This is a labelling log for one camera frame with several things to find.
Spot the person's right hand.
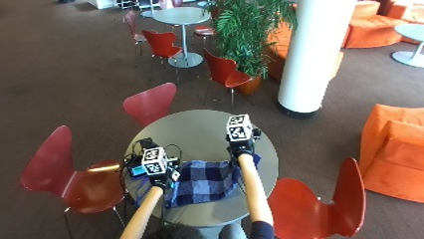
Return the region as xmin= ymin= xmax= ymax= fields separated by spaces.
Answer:
xmin=225 ymin=127 xmax=262 ymax=161

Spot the person's left hand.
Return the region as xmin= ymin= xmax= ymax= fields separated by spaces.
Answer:
xmin=148 ymin=156 xmax=184 ymax=190

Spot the blue electronic device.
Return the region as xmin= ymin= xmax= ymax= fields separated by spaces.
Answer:
xmin=128 ymin=163 xmax=149 ymax=178

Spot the white left marker cube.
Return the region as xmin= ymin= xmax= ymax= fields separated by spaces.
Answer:
xmin=141 ymin=146 xmax=170 ymax=176

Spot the white marker cube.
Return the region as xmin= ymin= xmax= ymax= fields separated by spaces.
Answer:
xmin=141 ymin=146 xmax=170 ymax=176
xmin=225 ymin=114 xmax=254 ymax=143

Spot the white right marker cube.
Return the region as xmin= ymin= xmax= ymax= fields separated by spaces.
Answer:
xmin=225 ymin=114 xmax=254 ymax=143

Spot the blue checked cloth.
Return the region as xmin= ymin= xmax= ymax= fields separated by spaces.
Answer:
xmin=135 ymin=154 xmax=262 ymax=209

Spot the orange plant pot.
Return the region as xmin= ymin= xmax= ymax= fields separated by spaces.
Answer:
xmin=236 ymin=74 xmax=265 ymax=98

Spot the red wooden chair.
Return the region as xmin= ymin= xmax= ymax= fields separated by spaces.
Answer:
xmin=202 ymin=48 xmax=254 ymax=114
xmin=266 ymin=156 xmax=369 ymax=239
xmin=123 ymin=82 xmax=178 ymax=128
xmin=124 ymin=10 xmax=149 ymax=58
xmin=193 ymin=25 xmax=218 ymax=51
xmin=141 ymin=29 xmax=185 ymax=84
xmin=20 ymin=124 xmax=131 ymax=239

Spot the the person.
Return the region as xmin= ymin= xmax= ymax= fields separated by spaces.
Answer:
xmin=217 ymin=220 xmax=278 ymax=239

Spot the orange upholstered bench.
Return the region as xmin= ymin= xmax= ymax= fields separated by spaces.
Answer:
xmin=264 ymin=22 xmax=346 ymax=83

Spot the white round pillar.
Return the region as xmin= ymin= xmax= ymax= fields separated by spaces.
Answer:
xmin=275 ymin=0 xmax=358 ymax=120

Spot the orange upholstered armchair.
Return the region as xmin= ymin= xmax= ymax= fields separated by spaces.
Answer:
xmin=358 ymin=103 xmax=424 ymax=204

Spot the green potted palm plant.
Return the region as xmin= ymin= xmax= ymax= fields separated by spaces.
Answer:
xmin=206 ymin=0 xmax=298 ymax=80

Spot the orange upholstered sofa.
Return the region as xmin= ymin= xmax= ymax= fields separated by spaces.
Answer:
xmin=341 ymin=0 xmax=424 ymax=50

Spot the black cable bundle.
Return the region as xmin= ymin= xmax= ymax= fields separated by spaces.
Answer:
xmin=119 ymin=136 xmax=185 ymax=187

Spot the round grey pedestal table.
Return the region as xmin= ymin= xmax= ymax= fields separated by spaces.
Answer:
xmin=390 ymin=23 xmax=424 ymax=69
xmin=152 ymin=6 xmax=213 ymax=70

